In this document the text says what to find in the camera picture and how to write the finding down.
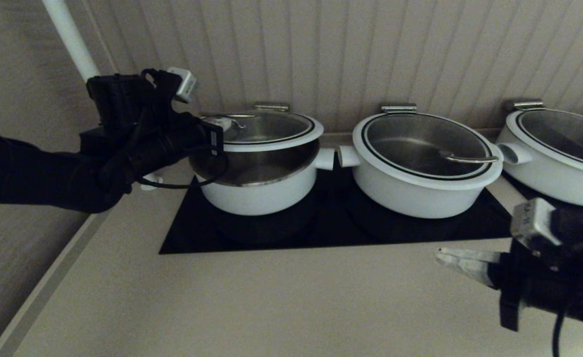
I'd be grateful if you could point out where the glass lid with white rim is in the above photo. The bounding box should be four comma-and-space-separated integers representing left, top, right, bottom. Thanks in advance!
352, 113, 504, 190
200, 110, 325, 152

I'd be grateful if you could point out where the white cooking pot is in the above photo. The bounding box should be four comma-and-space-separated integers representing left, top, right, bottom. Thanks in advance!
188, 139, 336, 216
496, 141, 583, 208
338, 144, 501, 219

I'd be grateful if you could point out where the right white pot with lid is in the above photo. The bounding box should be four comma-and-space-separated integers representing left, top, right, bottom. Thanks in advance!
507, 109, 583, 177

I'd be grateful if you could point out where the white round pole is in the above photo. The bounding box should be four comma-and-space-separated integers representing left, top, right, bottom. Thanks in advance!
41, 0, 164, 191

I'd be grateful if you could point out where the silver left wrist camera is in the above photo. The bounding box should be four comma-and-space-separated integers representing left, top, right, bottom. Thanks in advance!
167, 67, 199, 104

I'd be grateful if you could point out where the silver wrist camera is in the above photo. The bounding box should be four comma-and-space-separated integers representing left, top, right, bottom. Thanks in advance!
511, 197, 564, 250
167, 67, 199, 104

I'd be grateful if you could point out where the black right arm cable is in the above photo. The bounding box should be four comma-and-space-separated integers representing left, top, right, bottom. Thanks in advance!
552, 310, 567, 357

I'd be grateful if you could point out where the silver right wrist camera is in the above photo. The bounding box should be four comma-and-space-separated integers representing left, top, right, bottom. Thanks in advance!
511, 197, 564, 250

